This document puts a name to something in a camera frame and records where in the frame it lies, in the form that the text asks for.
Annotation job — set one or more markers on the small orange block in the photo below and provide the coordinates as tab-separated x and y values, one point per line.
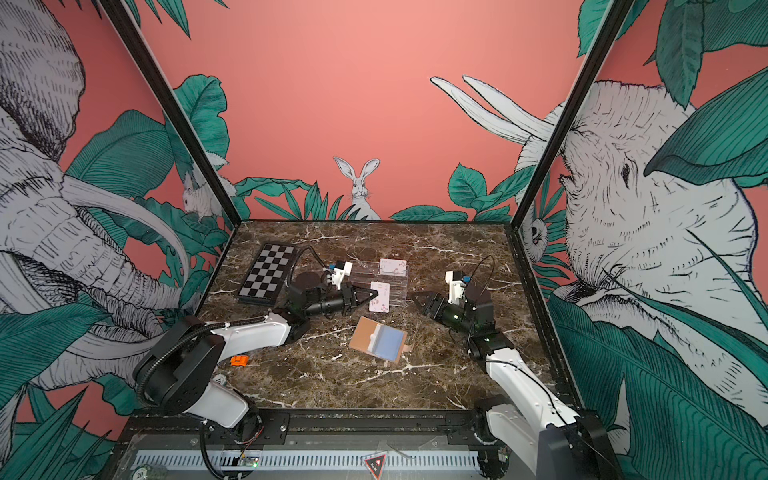
239	361

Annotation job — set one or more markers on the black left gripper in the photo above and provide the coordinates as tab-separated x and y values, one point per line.
349	299

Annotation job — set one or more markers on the white pink credit card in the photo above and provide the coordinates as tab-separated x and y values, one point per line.
393	267
381	303

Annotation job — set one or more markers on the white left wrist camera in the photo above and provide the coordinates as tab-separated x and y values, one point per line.
339	270

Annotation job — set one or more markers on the red triangle warning sticker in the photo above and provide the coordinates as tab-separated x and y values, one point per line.
375	465

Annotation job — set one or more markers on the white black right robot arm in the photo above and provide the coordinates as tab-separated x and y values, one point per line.
553	440

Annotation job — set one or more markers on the black white checkered board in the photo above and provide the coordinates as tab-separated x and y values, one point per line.
266	276

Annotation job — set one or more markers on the black front mounting rail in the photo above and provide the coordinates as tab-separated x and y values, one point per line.
272	426

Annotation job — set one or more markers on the black corner frame post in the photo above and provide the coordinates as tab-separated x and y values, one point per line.
124	24
610	26

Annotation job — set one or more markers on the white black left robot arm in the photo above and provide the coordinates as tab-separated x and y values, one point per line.
176	376

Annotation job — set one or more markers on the clear acrylic organizer box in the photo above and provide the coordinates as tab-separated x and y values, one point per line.
364	272

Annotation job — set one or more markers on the white perforated cable tray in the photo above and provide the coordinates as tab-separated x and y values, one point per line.
308	460

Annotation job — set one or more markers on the black corner frame post left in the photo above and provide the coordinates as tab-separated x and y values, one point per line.
124	24

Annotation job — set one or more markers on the black corner frame post right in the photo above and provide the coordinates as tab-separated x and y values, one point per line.
610	26

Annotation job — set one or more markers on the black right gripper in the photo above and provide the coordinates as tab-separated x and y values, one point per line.
435	308

